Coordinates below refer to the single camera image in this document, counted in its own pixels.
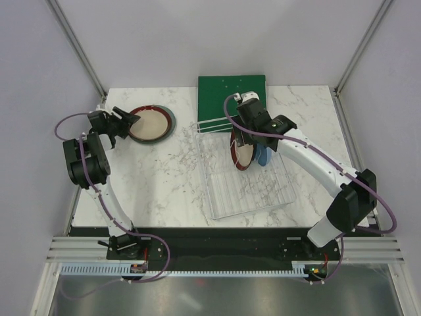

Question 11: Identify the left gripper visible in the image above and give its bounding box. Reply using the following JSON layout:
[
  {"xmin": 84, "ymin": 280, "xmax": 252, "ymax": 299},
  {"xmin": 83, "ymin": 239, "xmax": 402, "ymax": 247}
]
[{"xmin": 107, "ymin": 107, "xmax": 140, "ymax": 140}]

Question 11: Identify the red beige plate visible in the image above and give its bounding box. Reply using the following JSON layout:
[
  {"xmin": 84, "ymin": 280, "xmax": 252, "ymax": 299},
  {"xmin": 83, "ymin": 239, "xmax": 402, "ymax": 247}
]
[
  {"xmin": 230, "ymin": 130, "xmax": 256, "ymax": 171},
  {"xmin": 127, "ymin": 105, "xmax": 172, "ymax": 142}
]

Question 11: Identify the blue plate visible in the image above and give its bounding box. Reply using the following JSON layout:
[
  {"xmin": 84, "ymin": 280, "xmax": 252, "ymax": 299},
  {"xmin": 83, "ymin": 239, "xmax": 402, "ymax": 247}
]
[{"xmin": 255, "ymin": 144, "xmax": 272, "ymax": 167}]

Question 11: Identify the grey-green glass plate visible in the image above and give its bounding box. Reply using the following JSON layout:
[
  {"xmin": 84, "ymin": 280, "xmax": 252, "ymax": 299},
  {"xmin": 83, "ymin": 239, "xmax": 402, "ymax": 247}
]
[{"xmin": 128, "ymin": 104, "xmax": 177, "ymax": 145}]

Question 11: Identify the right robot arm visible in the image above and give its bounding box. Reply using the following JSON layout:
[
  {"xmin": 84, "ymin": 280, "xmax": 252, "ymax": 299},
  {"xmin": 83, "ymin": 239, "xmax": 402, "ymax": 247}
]
[{"xmin": 230, "ymin": 92, "xmax": 377, "ymax": 259}]

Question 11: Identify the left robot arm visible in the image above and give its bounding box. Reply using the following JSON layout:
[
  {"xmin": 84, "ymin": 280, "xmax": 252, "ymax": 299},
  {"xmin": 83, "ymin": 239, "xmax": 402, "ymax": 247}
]
[{"xmin": 54, "ymin": 107, "xmax": 145, "ymax": 260}]

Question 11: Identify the green board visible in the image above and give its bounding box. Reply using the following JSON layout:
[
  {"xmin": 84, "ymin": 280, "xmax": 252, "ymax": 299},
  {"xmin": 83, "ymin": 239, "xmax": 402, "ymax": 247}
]
[{"xmin": 197, "ymin": 75, "xmax": 269, "ymax": 134}]

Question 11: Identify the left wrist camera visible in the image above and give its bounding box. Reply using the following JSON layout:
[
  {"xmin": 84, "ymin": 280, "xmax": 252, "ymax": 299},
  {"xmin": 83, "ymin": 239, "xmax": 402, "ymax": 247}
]
[{"xmin": 95, "ymin": 104, "xmax": 107, "ymax": 112}]

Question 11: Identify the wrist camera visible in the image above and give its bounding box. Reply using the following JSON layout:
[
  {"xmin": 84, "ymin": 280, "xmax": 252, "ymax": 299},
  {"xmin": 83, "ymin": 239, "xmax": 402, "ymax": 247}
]
[
  {"xmin": 234, "ymin": 92, "xmax": 260, "ymax": 104},
  {"xmin": 95, "ymin": 104, "xmax": 107, "ymax": 112}
]

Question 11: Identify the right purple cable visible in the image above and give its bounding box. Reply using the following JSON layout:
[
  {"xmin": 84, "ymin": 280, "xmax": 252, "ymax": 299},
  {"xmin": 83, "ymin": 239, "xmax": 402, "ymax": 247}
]
[{"xmin": 223, "ymin": 94, "xmax": 399, "ymax": 286}]

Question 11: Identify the purple cable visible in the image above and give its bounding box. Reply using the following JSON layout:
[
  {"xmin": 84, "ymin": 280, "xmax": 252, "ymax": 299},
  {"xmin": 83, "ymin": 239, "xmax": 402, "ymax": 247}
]
[
  {"xmin": 223, "ymin": 94, "xmax": 399, "ymax": 286},
  {"xmin": 54, "ymin": 113, "xmax": 172, "ymax": 284}
]

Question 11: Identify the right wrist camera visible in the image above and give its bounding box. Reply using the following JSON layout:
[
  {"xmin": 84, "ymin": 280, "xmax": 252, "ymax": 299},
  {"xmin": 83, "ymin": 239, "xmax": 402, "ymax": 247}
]
[{"xmin": 234, "ymin": 92, "xmax": 260, "ymax": 104}]

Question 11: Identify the white wire dish rack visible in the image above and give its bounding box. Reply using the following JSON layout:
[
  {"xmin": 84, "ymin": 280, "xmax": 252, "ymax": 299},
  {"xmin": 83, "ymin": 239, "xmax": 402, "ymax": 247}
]
[{"xmin": 191, "ymin": 118, "xmax": 296, "ymax": 220}]

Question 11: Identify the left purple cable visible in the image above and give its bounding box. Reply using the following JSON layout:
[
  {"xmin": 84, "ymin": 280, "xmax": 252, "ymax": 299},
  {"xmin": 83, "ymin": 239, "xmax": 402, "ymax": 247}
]
[{"xmin": 54, "ymin": 113, "xmax": 172, "ymax": 284}]

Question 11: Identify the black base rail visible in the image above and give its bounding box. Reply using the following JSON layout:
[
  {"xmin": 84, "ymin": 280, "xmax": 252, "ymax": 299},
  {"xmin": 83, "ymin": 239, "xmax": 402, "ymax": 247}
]
[{"xmin": 137, "ymin": 228, "xmax": 340, "ymax": 271}]

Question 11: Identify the white cable duct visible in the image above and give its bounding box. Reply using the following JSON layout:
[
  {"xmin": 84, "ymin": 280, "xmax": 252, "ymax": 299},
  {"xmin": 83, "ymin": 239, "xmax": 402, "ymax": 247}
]
[{"xmin": 59, "ymin": 263, "xmax": 315, "ymax": 278}]

